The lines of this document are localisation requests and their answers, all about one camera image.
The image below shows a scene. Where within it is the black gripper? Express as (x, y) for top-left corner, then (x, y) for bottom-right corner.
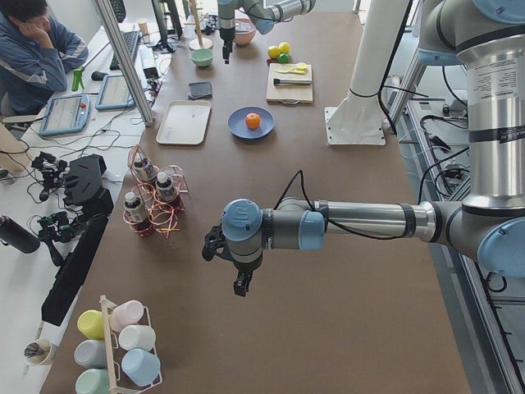
(221, 27), (235, 64)
(233, 258), (263, 296)

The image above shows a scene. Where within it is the blue plate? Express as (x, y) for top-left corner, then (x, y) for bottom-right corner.
(227, 107), (275, 140)

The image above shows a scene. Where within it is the orange fruit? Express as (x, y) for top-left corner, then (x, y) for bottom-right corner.
(244, 112), (261, 130)

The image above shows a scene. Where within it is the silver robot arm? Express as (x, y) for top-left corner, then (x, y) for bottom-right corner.
(217, 0), (316, 64)
(202, 1), (524, 296)

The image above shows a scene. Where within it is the pink bowl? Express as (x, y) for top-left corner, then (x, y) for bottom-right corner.
(234, 18), (257, 46)

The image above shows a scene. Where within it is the mint green bowl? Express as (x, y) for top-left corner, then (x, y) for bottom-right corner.
(190, 48), (213, 67)

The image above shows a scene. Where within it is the wooden cup tree stand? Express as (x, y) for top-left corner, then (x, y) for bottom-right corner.
(185, 0), (213, 51)

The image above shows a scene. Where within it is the yellow lemon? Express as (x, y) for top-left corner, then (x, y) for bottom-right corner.
(278, 42), (290, 54)
(267, 46), (281, 59)

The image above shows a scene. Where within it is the grey folded cloth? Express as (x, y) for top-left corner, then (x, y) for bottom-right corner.
(189, 81), (212, 100)

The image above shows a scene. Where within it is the green lime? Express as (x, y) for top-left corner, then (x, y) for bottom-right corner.
(276, 53), (290, 64)

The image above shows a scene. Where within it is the black monitor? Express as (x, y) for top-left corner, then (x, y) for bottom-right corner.
(151, 0), (182, 44)

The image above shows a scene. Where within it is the wooden cutting board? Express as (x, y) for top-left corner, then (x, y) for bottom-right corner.
(266, 62), (313, 104)

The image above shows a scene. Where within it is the yellow banana peel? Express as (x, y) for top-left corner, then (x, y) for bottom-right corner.
(275, 62), (308, 75)

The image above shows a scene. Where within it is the cream serving tray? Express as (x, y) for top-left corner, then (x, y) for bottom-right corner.
(156, 100), (211, 145)

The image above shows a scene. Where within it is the black keyboard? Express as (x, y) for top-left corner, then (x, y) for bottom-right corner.
(108, 30), (141, 70)

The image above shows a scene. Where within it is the pink cup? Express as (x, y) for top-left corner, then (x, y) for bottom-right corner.
(109, 300), (144, 332)

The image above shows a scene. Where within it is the dark bottle middle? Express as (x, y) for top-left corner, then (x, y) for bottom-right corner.
(156, 172), (178, 204)

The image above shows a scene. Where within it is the dark bottle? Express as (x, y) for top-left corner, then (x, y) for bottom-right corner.
(133, 156), (156, 182)
(156, 172), (178, 204)
(124, 191), (148, 224)

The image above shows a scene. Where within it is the blue teach pendant far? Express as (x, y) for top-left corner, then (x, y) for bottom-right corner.
(95, 75), (135, 112)

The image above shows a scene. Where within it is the blue teach pendant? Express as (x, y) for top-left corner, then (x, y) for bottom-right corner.
(39, 94), (90, 136)
(95, 75), (135, 112)

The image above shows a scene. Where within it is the white cup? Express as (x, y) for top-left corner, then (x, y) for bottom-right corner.
(118, 324), (157, 351)

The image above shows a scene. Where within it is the blue cup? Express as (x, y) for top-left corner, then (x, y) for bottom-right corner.
(121, 348), (161, 387)

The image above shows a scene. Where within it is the dark bottle front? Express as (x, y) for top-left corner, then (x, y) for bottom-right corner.
(124, 191), (148, 224)

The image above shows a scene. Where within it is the white cup rack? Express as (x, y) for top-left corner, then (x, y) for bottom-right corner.
(99, 295), (164, 394)

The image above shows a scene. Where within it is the dark bottle back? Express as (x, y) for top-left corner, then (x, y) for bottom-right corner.
(133, 156), (156, 182)

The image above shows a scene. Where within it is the yellow cup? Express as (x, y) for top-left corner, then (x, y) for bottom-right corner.
(77, 309), (104, 340)

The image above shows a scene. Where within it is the grey cup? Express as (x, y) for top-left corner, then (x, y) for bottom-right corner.
(74, 339), (107, 369)

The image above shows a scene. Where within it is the blue teach pendant near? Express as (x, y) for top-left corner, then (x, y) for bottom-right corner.
(39, 94), (90, 136)

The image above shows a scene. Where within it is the mint cup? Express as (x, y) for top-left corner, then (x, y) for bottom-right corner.
(75, 369), (109, 394)

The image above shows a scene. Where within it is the seated person blue jacket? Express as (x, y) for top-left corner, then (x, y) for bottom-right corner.
(1, 1), (89, 116)

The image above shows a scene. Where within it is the paper cup with pens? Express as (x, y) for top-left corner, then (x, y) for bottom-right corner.
(24, 339), (57, 366)

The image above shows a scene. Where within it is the black water bottle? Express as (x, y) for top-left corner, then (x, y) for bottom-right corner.
(0, 216), (40, 254)

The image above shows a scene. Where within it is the metal handled knife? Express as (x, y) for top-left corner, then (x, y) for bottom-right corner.
(273, 78), (313, 86)

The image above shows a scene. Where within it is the aluminium frame post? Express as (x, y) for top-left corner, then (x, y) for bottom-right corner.
(94, 0), (154, 126)

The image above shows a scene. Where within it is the copper wire bottle rack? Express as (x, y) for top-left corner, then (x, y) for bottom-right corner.
(122, 145), (189, 239)

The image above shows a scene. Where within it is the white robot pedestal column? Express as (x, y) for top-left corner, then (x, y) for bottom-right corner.
(325, 1), (412, 146)

